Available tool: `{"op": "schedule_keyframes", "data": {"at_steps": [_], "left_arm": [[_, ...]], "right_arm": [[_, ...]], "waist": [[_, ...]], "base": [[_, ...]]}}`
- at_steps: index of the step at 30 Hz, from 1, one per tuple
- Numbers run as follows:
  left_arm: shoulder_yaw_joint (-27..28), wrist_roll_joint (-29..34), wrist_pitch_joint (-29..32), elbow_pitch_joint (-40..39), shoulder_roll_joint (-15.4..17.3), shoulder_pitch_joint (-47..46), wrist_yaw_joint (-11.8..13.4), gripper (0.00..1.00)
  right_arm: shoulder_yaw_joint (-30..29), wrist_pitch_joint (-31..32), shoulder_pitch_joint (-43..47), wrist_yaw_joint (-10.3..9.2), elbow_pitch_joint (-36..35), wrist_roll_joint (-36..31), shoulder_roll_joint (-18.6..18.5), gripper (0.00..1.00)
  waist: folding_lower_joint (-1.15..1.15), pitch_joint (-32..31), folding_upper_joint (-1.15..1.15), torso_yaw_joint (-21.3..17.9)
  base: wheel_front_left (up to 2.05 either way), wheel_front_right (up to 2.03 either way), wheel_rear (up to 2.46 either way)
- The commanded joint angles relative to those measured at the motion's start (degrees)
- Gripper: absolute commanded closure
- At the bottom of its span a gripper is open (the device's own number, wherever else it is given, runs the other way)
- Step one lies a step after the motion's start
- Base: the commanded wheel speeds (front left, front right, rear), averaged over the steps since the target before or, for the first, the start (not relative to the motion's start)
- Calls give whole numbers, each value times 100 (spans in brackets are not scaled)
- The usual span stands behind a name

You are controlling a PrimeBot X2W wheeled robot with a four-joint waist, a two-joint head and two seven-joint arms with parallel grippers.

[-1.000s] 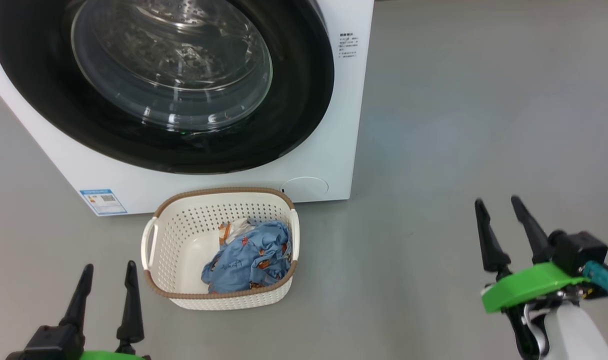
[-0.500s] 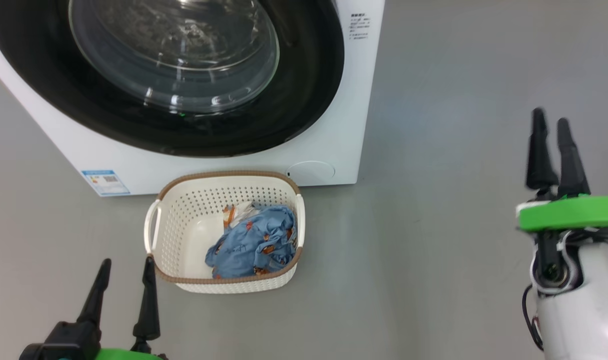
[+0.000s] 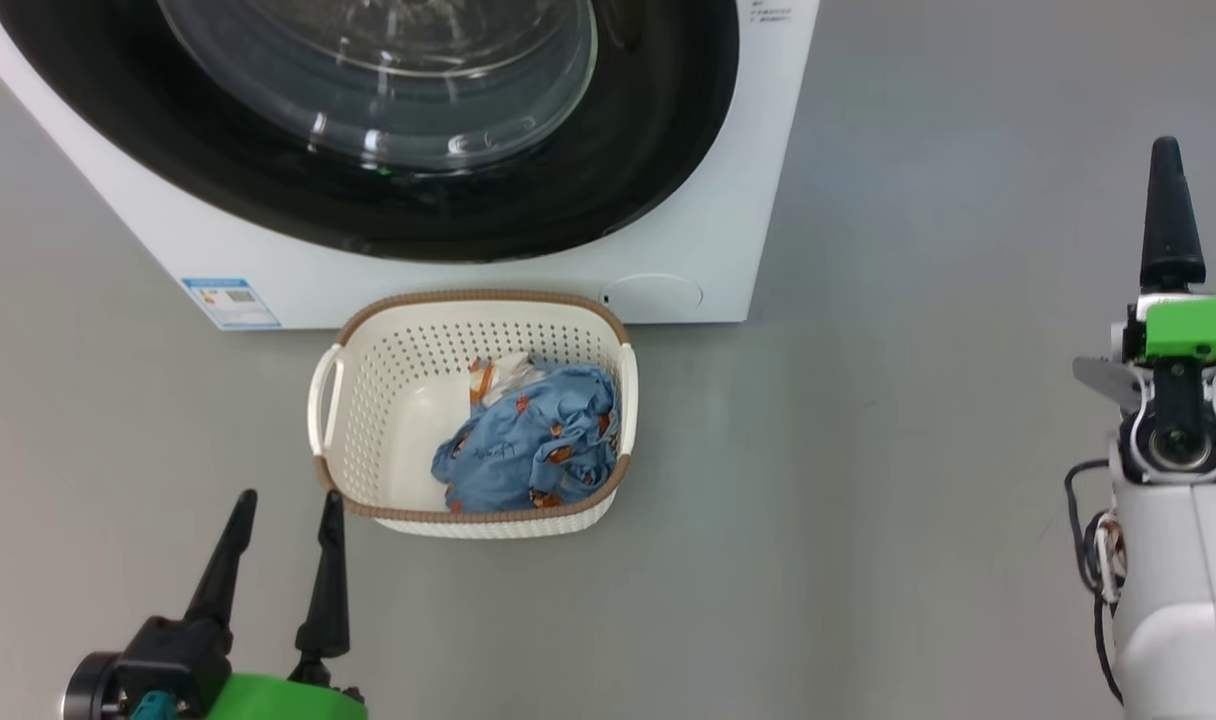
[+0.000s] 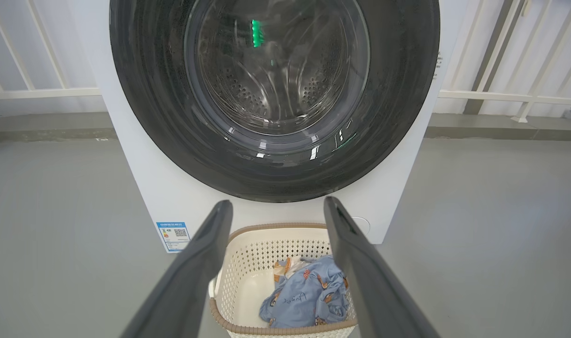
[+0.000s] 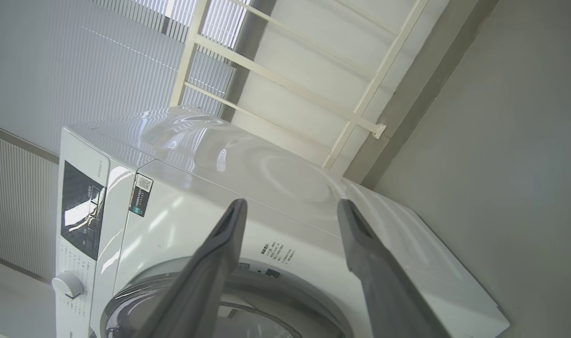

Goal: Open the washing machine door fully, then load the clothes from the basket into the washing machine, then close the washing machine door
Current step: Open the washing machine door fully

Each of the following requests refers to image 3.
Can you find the white front-load washing machine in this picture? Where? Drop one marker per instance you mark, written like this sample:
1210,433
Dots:
688,200

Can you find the black round glass door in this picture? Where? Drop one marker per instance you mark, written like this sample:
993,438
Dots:
268,200

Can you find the small printed text label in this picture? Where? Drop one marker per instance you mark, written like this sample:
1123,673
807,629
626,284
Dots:
768,10

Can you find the blue energy label sticker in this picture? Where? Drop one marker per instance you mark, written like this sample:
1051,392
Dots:
230,302

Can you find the cream basket brown rim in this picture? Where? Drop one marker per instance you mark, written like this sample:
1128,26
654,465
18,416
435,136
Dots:
388,400

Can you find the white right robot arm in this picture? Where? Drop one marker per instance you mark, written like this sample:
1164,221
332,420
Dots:
1183,600

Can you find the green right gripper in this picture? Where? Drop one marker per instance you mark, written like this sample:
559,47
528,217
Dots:
1193,330

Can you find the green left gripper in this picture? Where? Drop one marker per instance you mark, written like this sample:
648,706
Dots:
278,700

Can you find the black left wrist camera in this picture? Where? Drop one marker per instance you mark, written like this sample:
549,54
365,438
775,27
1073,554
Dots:
163,655

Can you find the blue garment orange prints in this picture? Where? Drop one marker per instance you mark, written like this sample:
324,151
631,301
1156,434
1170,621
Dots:
528,450

